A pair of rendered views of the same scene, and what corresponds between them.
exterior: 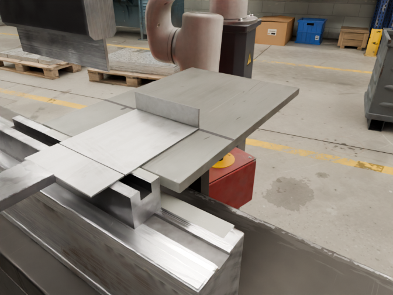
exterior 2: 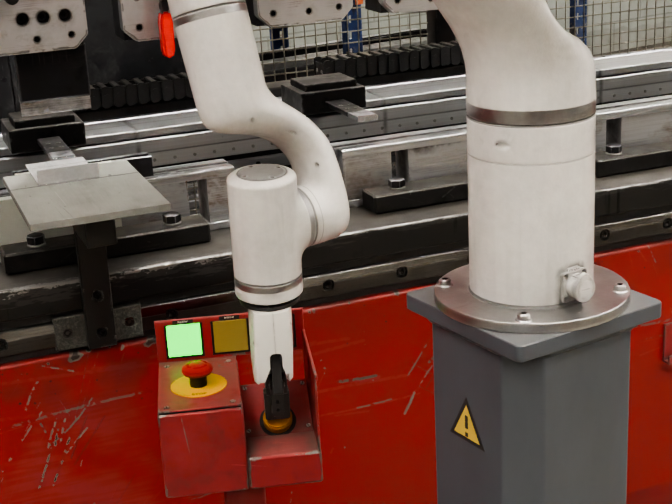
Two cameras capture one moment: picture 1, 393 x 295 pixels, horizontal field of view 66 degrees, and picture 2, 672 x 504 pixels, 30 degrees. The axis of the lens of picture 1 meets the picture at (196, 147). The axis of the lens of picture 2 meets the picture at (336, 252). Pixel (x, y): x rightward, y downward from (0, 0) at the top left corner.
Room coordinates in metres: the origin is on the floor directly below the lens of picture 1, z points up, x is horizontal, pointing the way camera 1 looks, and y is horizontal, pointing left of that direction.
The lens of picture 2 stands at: (1.55, -1.16, 1.44)
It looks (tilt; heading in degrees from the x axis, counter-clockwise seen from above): 19 degrees down; 124
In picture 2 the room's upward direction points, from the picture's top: 3 degrees counter-clockwise
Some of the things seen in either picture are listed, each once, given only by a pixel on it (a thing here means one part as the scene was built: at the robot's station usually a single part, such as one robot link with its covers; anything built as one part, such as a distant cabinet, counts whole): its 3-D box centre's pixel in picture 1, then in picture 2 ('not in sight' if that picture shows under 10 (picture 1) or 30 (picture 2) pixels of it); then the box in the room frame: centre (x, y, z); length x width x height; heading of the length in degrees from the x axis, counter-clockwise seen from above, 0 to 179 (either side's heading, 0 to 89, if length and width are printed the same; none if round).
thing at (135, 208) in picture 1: (66, 161); (83, 173); (0.23, 0.12, 0.99); 0.20 x 0.03 x 0.03; 55
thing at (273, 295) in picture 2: not in sight; (268, 283); (0.66, 0.00, 0.92); 0.09 x 0.08 x 0.03; 131
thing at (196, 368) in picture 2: not in sight; (197, 376); (0.57, -0.05, 0.79); 0.04 x 0.04 x 0.04
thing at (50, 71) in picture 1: (44, 61); not in sight; (4.27, 2.11, 0.07); 1.20 x 0.80 x 0.14; 63
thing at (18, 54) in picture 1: (42, 53); not in sight; (4.27, 2.11, 0.17); 0.99 x 0.63 x 0.05; 63
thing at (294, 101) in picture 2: not in sight; (338, 99); (0.37, 0.60, 1.01); 0.26 x 0.12 x 0.05; 145
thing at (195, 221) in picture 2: not in sight; (106, 243); (0.29, 0.09, 0.89); 0.30 x 0.05 x 0.03; 55
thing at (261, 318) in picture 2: not in sight; (271, 328); (0.65, 0.00, 0.86); 0.10 x 0.07 x 0.11; 131
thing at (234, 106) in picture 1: (188, 106); (82, 193); (0.34, 0.01, 1.00); 0.26 x 0.18 x 0.01; 145
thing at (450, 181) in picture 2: not in sight; (454, 187); (0.61, 0.56, 0.89); 0.30 x 0.05 x 0.03; 55
